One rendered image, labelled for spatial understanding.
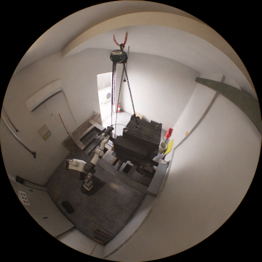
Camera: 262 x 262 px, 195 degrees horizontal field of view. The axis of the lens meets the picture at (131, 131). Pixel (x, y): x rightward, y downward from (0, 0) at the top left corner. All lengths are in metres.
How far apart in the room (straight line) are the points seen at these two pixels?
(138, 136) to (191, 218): 1.20
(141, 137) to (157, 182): 1.22
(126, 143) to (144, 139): 0.24
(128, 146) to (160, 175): 1.19
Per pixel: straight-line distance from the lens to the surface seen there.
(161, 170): 1.95
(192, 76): 2.96
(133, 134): 0.95
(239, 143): 0.98
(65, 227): 2.80
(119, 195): 2.37
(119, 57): 0.80
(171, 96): 3.00
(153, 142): 0.96
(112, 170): 1.73
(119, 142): 1.02
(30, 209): 2.57
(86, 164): 1.12
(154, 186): 1.82
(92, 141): 2.09
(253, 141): 0.94
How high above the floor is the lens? 2.35
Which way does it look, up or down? 49 degrees down
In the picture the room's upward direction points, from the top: 11 degrees clockwise
